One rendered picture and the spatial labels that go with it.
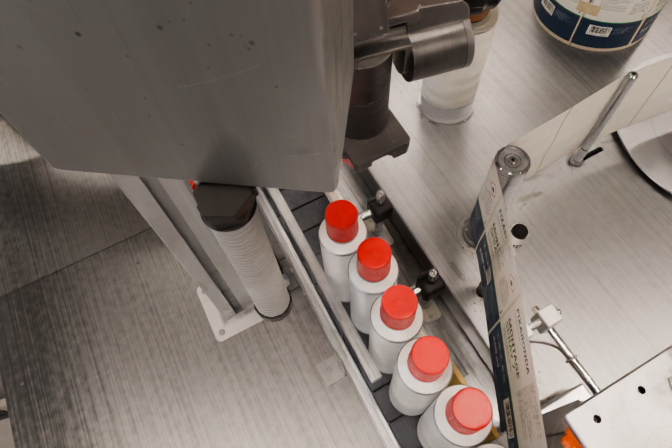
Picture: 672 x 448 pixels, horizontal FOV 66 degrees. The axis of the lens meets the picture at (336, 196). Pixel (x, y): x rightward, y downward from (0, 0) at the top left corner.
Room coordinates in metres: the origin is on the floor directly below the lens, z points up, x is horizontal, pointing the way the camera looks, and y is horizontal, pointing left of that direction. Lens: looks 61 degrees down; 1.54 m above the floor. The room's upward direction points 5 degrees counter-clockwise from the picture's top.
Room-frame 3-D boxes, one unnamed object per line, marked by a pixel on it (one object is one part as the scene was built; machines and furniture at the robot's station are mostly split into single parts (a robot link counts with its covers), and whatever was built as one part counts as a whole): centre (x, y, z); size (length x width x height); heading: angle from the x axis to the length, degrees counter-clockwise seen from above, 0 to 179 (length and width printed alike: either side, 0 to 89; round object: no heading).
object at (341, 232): (0.24, 0.00, 0.98); 0.05 x 0.05 x 0.20
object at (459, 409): (0.05, -0.10, 0.98); 0.05 x 0.05 x 0.20
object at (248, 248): (0.15, 0.06, 1.18); 0.04 x 0.04 x 0.21
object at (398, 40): (0.33, -0.04, 1.19); 0.07 x 0.06 x 0.07; 103
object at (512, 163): (0.29, -0.19, 0.97); 0.05 x 0.05 x 0.19
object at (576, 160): (0.39, -0.36, 0.97); 0.02 x 0.02 x 0.19
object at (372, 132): (0.33, -0.03, 1.13); 0.10 x 0.07 x 0.07; 23
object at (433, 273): (0.21, -0.09, 0.89); 0.06 x 0.03 x 0.12; 114
